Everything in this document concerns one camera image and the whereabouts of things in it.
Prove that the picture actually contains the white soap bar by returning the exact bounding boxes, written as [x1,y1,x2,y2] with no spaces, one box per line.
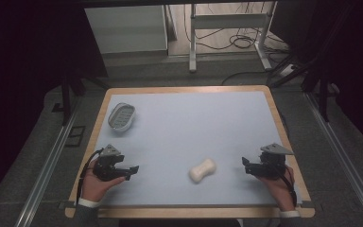
[188,158,217,184]

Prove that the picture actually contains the grey soap dish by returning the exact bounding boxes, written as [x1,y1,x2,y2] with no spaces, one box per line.
[107,102,137,132]

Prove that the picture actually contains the black tripod stand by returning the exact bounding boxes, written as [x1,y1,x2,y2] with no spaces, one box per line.
[51,70,110,127]
[268,53,341,122]

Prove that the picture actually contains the white cabinet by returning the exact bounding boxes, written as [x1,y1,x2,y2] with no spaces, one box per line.
[84,5,168,55]

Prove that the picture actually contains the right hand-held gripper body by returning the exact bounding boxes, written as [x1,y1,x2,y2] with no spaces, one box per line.
[245,143,295,181]

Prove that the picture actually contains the person's left hand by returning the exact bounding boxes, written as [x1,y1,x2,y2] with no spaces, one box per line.
[81,167,126,203]

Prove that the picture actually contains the light blue table mat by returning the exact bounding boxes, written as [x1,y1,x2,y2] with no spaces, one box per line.
[76,91,303,207]

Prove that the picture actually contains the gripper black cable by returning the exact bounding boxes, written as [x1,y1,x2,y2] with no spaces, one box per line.
[76,148,104,206]
[273,164,298,207]

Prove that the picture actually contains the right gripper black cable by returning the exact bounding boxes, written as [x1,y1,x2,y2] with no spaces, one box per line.
[273,164,298,207]

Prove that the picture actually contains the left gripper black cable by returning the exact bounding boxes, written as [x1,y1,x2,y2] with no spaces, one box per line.
[76,148,104,206]

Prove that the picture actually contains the black floor cables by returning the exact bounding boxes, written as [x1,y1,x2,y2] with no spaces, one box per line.
[183,2,289,51]

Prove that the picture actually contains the white metal stand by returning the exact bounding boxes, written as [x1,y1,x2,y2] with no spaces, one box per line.
[188,1,279,74]

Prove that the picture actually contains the person's right hand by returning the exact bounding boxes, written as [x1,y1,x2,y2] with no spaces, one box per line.
[256,166,296,212]

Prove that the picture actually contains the aluminium rail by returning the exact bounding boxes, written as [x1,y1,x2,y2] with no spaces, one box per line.
[305,93,363,226]
[14,103,80,227]

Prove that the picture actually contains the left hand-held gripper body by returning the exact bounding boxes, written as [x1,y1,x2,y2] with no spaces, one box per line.
[92,144,131,183]

